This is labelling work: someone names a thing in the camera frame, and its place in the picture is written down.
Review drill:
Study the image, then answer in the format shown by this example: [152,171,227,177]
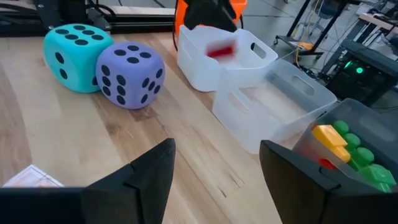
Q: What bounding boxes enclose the black metal stand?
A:
[273,0,346,57]

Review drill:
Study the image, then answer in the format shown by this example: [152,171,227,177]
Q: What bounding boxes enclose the small green toy brick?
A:
[357,163,397,193]

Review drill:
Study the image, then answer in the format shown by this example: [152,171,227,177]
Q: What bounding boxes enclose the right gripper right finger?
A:
[259,139,398,224]

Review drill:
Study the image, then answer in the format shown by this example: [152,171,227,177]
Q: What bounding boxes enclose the clear plastic bin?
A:
[211,58,338,156]

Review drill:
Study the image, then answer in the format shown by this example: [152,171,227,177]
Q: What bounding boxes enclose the white opaque plastic bin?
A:
[176,24,279,93]

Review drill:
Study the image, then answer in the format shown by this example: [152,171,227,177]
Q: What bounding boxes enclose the orange pumpkin face bucket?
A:
[174,0,249,35]

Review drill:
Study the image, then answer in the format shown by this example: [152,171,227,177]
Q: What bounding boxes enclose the black computer tower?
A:
[323,39,398,108]

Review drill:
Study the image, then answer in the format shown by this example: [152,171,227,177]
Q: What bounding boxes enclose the purple foam dice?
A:
[95,41,167,110]

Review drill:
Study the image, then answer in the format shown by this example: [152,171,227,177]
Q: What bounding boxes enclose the teal foam dice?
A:
[42,24,115,94]

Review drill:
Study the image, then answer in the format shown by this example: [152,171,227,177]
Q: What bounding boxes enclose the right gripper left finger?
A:
[81,138,177,224]

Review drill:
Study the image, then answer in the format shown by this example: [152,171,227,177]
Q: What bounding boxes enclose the smoky grey plastic bin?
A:
[292,98,398,194]

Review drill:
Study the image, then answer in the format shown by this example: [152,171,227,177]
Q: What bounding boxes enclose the long green toy brick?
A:
[332,120,376,171]

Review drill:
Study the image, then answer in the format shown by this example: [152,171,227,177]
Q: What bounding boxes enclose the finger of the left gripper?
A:
[183,0,239,34]

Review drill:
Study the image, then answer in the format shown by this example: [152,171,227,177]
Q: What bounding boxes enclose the red triangle block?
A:
[205,40,238,60]

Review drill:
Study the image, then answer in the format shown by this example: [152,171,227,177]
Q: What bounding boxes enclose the light wooden desk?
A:
[357,12,398,41]

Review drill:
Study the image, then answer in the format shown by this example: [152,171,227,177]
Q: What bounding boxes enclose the large red toy brick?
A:
[317,157,337,170]

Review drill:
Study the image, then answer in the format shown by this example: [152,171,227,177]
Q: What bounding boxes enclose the yellow toy brick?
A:
[312,124,352,163]

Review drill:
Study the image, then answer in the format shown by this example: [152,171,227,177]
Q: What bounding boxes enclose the orange-red playing card deck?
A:
[2,164,65,189]

